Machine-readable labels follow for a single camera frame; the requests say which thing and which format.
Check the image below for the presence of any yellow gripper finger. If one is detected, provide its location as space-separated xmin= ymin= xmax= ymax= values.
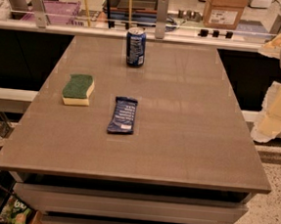
xmin=258 ymin=33 xmax=281 ymax=60
xmin=251 ymin=81 xmax=281 ymax=143

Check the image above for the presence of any blue pepsi can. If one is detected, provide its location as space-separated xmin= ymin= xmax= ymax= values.
xmin=125 ymin=27 xmax=146 ymax=67

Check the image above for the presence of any cardboard box with label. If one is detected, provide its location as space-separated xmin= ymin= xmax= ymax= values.
xmin=203 ymin=0 xmax=249 ymax=29

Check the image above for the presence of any blue snack packet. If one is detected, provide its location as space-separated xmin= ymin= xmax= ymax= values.
xmin=107 ymin=96 xmax=138 ymax=135

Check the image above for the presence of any yellow stick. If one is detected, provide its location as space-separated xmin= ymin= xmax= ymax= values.
xmin=83 ymin=0 xmax=91 ymax=27

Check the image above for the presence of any green yellow sponge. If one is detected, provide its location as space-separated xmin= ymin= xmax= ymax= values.
xmin=62 ymin=73 xmax=95 ymax=107

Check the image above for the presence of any grey drawer cabinet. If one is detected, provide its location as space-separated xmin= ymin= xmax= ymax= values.
xmin=14 ymin=179 xmax=248 ymax=224

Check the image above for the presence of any green chip bag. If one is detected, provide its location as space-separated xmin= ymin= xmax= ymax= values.
xmin=0 ymin=196 xmax=33 ymax=224

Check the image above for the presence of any middle metal railing post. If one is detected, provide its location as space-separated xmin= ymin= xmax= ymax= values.
xmin=155 ymin=0 xmax=169 ymax=39

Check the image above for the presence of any left metal railing post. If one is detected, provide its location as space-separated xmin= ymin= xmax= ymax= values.
xmin=31 ymin=0 xmax=48 ymax=28

